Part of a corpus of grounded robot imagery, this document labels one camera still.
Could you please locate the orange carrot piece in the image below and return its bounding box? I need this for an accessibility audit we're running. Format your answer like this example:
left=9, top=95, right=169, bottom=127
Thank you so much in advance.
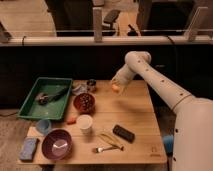
left=66, top=116, right=77, bottom=125

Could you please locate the small metal cup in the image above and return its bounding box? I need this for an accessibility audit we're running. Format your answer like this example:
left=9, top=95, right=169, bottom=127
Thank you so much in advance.
left=87, top=79, right=96, bottom=92

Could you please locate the yellow orange apple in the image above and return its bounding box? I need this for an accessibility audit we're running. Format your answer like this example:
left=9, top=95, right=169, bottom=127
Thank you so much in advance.
left=111, top=84, right=120, bottom=93

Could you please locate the small blue cup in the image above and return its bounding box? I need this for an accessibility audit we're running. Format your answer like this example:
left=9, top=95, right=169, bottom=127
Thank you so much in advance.
left=36, top=119, right=51, bottom=135

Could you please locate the purple bowl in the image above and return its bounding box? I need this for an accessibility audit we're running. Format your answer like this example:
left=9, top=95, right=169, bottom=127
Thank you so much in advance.
left=42, top=129, right=72, bottom=160

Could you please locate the white horizontal rail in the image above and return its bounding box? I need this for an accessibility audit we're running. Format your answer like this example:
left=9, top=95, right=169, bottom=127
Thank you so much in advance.
left=0, top=35, right=213, bottom=47

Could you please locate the crumpled grey cloth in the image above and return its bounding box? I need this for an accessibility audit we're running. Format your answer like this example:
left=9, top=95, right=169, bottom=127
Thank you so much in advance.
left=72, top=84, right=88, bottom=96

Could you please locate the black office chair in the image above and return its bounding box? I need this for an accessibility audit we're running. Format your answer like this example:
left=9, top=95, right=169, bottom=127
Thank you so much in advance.
left=102, top=9, right=120, bottom=36

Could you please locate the dark brush in tray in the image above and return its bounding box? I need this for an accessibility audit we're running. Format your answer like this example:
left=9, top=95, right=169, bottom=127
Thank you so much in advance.
left=35, top=87, right=69, bottom=105

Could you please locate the black rectangular block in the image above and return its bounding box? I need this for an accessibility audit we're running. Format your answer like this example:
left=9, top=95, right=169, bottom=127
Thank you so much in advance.
left=113, top=125, right=135, bottom=143

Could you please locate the red bowl with nuts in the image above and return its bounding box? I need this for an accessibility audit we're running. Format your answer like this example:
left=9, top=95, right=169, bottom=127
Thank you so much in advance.
left=73, top=93, right=95, bottom=113

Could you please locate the green plastic tray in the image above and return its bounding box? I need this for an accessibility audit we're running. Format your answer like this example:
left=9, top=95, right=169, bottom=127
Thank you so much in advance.
left=18, top=77, right=73, bottom=121

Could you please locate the blue cylinder on floor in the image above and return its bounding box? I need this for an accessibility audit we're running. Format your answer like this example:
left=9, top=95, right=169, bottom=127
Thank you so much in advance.
left=163, top=135, right=174, bottom=154

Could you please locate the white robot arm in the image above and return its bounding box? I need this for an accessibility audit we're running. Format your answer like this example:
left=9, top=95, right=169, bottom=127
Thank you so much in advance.
left=111, top=51, right=213, bottom=171

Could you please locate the white paper cup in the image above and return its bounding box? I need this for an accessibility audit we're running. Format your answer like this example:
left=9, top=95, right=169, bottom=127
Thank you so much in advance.
left=76, top=115, right=93, bottom=135

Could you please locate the blue sponge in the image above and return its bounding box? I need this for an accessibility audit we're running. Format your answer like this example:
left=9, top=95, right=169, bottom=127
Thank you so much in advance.
left=19, top=138, right=39, bottom=161

